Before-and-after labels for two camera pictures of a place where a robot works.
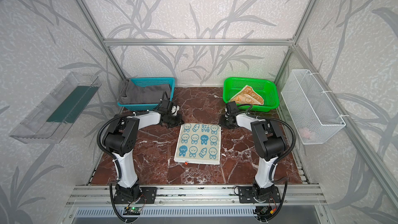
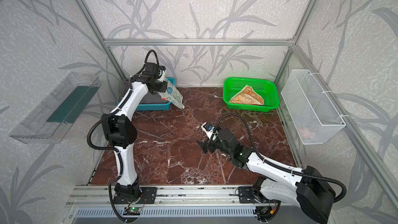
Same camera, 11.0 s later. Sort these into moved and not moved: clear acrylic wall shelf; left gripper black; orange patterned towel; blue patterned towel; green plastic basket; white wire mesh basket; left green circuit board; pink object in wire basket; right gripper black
Moved: blue patterned towel; left gripper black; right gripper black
Not moved: left green circuit board; green plastic basket; clear acrylic wall shelf; white wire mesh basket; orange patterned towel; pink object in wire basket
